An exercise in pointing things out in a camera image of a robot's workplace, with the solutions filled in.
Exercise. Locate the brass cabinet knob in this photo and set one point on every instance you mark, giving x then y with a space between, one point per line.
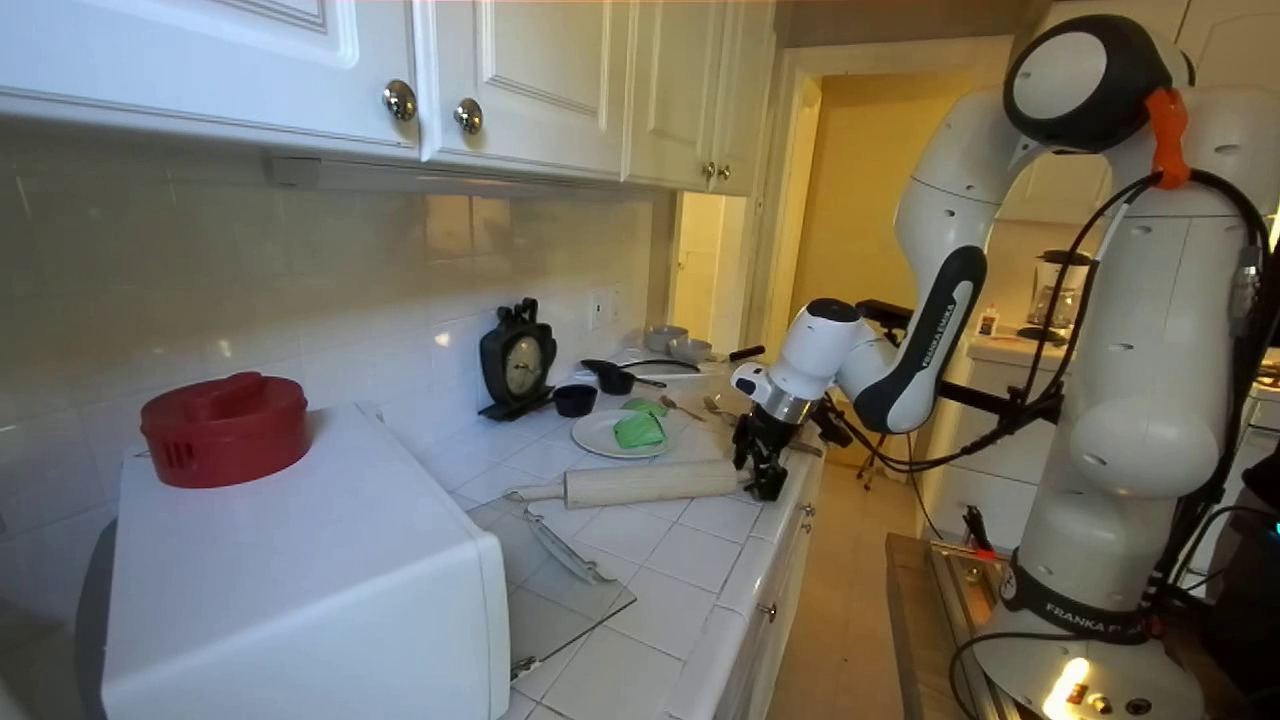
468 115
402 97

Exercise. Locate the white background cabinet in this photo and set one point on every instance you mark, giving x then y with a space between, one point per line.
1054 193

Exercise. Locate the white upper cabinet door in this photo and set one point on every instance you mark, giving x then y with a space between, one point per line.
695 82
533 65
203 65

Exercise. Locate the folded green packet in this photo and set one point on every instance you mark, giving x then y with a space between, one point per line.
641 431

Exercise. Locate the white countertop appliance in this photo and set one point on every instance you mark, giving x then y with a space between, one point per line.
295 584

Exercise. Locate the small black measuring cup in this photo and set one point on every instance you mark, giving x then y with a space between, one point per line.
572 396

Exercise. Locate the black table clock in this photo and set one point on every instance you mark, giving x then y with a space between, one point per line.
518 363

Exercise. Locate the wooden rolling pin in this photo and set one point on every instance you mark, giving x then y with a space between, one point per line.
641 486

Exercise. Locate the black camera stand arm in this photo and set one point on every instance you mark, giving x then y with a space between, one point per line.
993 401

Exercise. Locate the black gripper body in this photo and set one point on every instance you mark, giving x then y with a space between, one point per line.
767 434

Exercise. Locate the metal spoon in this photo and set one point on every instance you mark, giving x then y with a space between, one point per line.
682 406

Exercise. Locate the white lower cabinet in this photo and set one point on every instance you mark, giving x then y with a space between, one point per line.
774 624

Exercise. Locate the background coffee grinder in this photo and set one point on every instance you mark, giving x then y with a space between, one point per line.
1061 286

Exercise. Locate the red round lid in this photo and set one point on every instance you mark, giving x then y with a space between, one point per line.
226 431

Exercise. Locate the black stereo camera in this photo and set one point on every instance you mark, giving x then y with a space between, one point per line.
887 315

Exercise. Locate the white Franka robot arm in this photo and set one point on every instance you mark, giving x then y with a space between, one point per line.
1161 401

